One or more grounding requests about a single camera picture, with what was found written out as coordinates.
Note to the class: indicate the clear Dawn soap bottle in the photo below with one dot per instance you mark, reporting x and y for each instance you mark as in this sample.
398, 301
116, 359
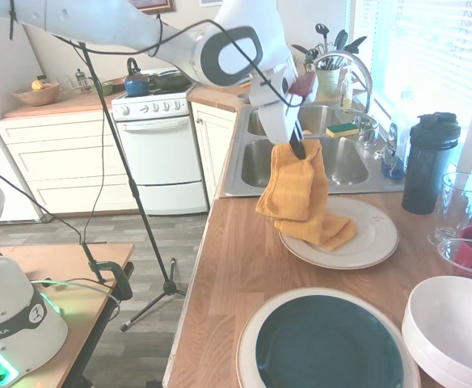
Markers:
393, 141

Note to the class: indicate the chrome gooseneck faucet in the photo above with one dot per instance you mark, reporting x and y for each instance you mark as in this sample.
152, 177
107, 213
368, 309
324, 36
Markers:
367, 93

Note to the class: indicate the black serving spoon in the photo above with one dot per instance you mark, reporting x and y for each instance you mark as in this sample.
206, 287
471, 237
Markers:
300, 49

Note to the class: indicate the white base cabinet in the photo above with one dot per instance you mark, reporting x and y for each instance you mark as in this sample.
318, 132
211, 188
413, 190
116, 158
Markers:
213, 153
58, 161

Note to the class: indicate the stainless steel double sink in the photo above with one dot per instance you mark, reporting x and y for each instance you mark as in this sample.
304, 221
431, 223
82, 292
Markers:
349, 169

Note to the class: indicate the small clear cup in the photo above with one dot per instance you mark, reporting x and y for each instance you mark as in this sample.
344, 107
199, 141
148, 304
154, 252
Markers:
446, 252

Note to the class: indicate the black shaker bottle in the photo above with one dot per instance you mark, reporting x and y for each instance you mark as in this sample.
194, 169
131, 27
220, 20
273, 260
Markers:
426, 169

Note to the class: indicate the dark red wrist camera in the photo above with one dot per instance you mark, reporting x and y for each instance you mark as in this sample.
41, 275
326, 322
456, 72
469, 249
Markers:
304, 85

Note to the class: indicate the white oven stove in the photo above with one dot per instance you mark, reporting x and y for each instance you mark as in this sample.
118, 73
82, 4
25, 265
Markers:
159, 161

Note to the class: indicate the clear hand soap bottle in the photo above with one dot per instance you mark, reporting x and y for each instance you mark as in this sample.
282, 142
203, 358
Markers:
346, 93

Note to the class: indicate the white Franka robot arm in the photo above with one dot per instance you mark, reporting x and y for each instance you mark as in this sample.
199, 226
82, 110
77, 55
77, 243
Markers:
98, 24

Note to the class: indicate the yellow green sponge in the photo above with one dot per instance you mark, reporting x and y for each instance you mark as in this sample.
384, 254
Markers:
343, 131

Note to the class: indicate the black frying pan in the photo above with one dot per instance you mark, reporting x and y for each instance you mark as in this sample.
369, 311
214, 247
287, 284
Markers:
169, 82

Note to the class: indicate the wooden fruit bowl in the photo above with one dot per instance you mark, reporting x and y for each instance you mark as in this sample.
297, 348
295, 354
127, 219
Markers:
38, 97

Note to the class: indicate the black turner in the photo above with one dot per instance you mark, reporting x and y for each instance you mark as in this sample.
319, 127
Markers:
357, 42

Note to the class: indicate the wood framed picture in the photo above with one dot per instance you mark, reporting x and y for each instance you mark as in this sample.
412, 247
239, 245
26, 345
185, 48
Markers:
159, 5

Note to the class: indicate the large cream plate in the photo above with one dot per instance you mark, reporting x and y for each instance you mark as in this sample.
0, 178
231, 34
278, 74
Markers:
247, 343

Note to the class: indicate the dark metal table clamp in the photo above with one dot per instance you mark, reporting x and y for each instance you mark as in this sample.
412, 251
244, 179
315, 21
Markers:
123, 283

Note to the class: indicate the white plate gold rim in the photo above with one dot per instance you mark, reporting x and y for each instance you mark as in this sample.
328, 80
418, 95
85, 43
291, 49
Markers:
373, 234

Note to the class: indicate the tall clear footed glass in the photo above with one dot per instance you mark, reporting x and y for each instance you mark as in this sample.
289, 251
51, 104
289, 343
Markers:
458, 202

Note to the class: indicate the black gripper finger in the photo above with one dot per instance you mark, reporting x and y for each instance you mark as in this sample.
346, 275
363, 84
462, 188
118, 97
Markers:
300, 133
298, 150

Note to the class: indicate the pale green utensil crock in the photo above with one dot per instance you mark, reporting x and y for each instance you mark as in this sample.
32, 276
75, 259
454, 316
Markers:
328, 83

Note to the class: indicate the yellow cloth towel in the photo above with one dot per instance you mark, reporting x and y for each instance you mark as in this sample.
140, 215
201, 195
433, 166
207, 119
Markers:
292, 186

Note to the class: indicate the yellow red apple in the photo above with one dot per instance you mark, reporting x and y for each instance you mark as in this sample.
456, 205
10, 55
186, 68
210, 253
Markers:
37, 85

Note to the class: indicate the white ceramic bowl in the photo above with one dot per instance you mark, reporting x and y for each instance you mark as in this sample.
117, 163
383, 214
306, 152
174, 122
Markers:
430, 372
454, 315

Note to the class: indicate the black slotted spoon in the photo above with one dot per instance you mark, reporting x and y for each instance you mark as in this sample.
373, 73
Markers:
322, 30

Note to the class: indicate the dark green plate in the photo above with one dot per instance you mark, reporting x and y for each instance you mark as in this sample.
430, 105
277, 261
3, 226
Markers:
329, 347

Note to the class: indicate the black spatula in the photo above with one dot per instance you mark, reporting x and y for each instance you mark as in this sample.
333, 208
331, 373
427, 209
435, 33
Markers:
341, 38

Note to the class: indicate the black tripod stand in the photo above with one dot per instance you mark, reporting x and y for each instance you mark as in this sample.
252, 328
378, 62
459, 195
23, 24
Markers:
170, 288

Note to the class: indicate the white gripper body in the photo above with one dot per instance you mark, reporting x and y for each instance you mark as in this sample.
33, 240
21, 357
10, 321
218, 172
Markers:
276, 121

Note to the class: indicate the glass french press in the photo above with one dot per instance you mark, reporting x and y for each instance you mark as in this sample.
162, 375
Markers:
83, 83

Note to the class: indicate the white window blind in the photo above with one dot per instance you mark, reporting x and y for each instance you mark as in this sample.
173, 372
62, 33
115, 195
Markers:
442, 48

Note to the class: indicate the white sink stopper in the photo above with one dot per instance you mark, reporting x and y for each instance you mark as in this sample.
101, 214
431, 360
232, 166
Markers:
380, 153

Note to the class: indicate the small white poster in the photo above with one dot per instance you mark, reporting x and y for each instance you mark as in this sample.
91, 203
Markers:
209, 2

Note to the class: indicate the blue kettle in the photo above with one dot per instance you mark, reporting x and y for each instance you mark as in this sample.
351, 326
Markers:
136, 83

